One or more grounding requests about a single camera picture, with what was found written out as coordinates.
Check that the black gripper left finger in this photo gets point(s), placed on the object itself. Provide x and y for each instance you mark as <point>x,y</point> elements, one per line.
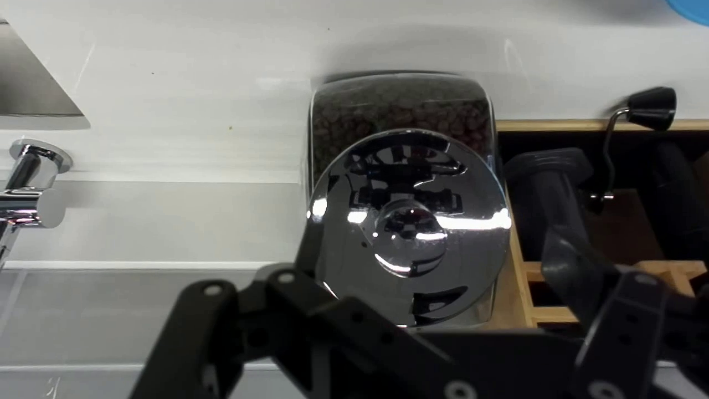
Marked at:
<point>222,334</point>

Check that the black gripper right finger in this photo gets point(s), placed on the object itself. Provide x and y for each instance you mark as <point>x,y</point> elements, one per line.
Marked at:
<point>628,334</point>

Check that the glass jug with coffee beans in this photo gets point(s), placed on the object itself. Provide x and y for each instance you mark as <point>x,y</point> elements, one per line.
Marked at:
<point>398,111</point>

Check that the wooden countertop organizer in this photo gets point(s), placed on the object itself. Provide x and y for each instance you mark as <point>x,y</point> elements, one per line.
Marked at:
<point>516,295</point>

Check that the black knob metal lever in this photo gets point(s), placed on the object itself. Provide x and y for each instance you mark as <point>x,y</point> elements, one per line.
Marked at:
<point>654,106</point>

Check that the chrome kitchen faucet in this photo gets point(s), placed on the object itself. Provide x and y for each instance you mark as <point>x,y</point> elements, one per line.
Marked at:
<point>34,173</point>

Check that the stainless steel sink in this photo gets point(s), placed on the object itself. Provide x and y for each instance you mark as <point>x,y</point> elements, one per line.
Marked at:
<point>29,81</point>

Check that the blue bowl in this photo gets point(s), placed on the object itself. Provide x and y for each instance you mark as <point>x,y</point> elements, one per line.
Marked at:
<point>693,9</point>

